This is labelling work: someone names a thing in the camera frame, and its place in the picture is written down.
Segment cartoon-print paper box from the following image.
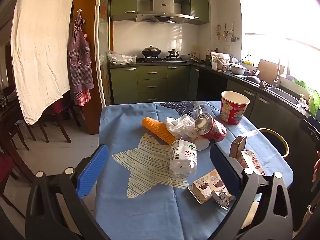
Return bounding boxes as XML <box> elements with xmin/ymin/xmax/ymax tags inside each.
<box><xmin>187</xmin><ymin>169</ymin><xmax>232</xmax><ymax>204</ymax></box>

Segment green dish rack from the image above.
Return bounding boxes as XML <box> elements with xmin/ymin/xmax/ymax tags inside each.
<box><xmin>309</xmin><ymin>90</ymin><xmax>320</xmax><ymax>117</ymax></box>

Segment steel faucet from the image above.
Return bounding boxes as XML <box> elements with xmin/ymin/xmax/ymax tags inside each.
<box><xmin>273</xmin><ymin>57</ymin><xmax>282</xmax><ymax>88</ymax></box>

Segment white enamel pot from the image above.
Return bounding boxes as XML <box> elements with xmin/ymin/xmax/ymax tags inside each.
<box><xmin>229</xmin><ymin>63</ymin><xmax>250</xmax><ymax>75</ymax></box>

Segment clear plastic cup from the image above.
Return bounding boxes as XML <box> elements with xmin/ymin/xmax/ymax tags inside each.
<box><xmin>192</xmin><ymin>101</ymin><xmax>222</xmax><ymax>119</ymax></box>

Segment glass pot lid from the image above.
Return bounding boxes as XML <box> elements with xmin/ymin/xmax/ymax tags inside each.
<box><xmin>188</xmin><ymin>54</ymin><xmax>204</xmax><ymax>64</ymax></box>

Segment clear plastic water bottle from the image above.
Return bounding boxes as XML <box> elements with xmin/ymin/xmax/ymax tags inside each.
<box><xmin>169</xmin><ymin>135</ymin><xmax>198</xmax><ymax>179</ymax></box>

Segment silver snack wrapper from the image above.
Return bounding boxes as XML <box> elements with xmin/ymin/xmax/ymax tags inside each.
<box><xmin>211</xmin><ymin>189</ymin><xmax>237</xmax><ymax>210</ymax></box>

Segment green lower cabinets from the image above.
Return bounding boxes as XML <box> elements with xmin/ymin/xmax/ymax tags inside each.
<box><xmin>110</xmin><ymin>65</ymin><xmax>199</xmax><ymax>105</ymax></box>

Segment gas stove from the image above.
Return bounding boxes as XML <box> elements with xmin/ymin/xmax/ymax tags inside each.
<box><xmin>136</xmin><ymin>57</ymin><xmax>188</xmax><ymax>63</ymax></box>

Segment green upper cabinets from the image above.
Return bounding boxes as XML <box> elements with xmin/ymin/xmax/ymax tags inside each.
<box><xmin>110</xmin><ymin>0</ymin><xmax>210</xmax><ymax>25</ymax></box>

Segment clear plastic bag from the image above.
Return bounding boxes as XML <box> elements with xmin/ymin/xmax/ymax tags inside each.
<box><xmin>107</xmin><ymin>51</ymin><xmax>137</xmax><ymax>65</ymax></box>

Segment white plastic bucket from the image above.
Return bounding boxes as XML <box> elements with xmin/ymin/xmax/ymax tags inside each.
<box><xmin>210</xmin><ymin>52</ymin><xmax>230</xmax><ymax>70</ymax></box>

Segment person's right hand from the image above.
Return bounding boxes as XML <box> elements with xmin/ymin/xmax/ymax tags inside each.
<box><xmin>312</xmin><ymin>150</ymin><xmax>320</xmax><ymax>183</ymax></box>

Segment crumpled white tissue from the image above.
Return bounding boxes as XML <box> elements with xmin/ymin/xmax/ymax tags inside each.
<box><xmin>165</xmin><ymin>114</ymin><xmax>200</xmax><ymax>140</ymax></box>

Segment wooden cutting board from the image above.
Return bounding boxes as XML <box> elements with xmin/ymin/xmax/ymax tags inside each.
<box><xmin>256</xmin><ymin>59</ymin><xmax>285</xmax><ymax>77</ymax></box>

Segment blue star-print tablecloth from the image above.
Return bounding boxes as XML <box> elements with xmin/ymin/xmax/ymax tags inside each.
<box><xmin>94</xmin><ymin>100</ymin><xmax>294</xmax><ymax>240</ymax></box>

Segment black wok with lid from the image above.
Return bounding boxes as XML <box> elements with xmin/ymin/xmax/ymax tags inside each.
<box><xmin>141</xmin><ymin>45</ymin><xmax>162</xmax><ymax>57</ymax></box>

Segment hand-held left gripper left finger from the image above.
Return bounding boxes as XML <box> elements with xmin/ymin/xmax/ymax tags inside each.
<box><xmin>25</xmin><ymin>144</ymin><xmax>109</xmax><ymax>240</ymax></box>

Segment yellow-rimmed trash bin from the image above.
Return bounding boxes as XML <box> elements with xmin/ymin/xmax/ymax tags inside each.
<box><xmin>257</xmin><ymin>128</ymin><xmax>290</xmax><ymax>157</ymax></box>

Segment red paper noodle cup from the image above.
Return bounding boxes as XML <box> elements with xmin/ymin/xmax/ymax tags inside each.
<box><xmin>219</xmin><ymin>91</ymin><xmax>250</xmax><ymax>125</ymax></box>

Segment purple checked apron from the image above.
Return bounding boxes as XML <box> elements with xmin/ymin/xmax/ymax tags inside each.
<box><xmin>69</xmin><ymin>12</ymin><xmax>93</xmax><ymax>107</ymax></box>

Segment white hanging sheet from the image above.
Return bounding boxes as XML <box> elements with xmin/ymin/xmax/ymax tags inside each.
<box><xmin>10</xmin><ymin>0</ymin><xmax>78</xmax><ymax>126</ymax></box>

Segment kitchen sink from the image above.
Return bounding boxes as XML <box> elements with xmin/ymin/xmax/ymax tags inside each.
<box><xmin>269</xmin><ymin>86</ymin><xmax>300</xmax><ymax>104</ymax></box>

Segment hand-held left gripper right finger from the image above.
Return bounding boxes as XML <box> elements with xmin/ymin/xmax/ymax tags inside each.
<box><xmin>209</xmin><ymin>145</ymin><xmax>293</xmax><ymax>240</ymax></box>

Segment sliding glass door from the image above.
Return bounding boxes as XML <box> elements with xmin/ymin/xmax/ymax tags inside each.
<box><xmin>96</xmin><ymin>0</ymin><xmax>114</xmax><ymax>107</ymax></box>

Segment orange foam fruit net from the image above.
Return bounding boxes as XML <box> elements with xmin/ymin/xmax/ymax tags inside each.
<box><xmin>142</xmin><ymin>117</ymin><xmax>177</xmax><ymax>145</ymax></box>

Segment steel range hood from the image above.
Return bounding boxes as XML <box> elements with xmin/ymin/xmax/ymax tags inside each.
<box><xmin>136</xmin><ymin>0</ymin><xmax>194</xmax><ymax>23</ymax></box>

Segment red and white carton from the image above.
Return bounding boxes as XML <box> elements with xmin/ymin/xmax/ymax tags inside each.
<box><xmin>236</xmin><ymin>149</ymin><xmax>266</xmax><ymax>176</ymax></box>

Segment dark wooden chair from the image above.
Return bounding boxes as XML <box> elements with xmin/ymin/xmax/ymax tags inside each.
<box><xmin>40</xmin><ymin>95</ymin><xmax>82</xmax><ymax>143</ymax></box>

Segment small brown box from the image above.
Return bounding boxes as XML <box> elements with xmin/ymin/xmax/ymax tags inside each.
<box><xmin>229</xmin><ymin>136</ymin><xmax>247</xmax><ymax>159</ymax></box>

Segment red drink can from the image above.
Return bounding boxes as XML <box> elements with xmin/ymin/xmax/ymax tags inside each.
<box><xmin>194</xmin><ymin>113</ymin><xmax>227</xmax><ymax>142</ymax></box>

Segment dark counter cabinets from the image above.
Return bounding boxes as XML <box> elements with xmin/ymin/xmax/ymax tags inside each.
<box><xmin>197</xmin><ymin>67</ymin><xmax>320</xmax><ymax>155</ymax></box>

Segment green cabinets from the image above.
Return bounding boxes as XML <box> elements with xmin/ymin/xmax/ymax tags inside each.
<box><xmin>110</xmin><ymin>65</ymin><xmax>199</xmax><ymax>105</ymax></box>
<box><xmin>110</xmin><ymin>0</ymin><xmax>210</xmax><ymax>25</ymax></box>

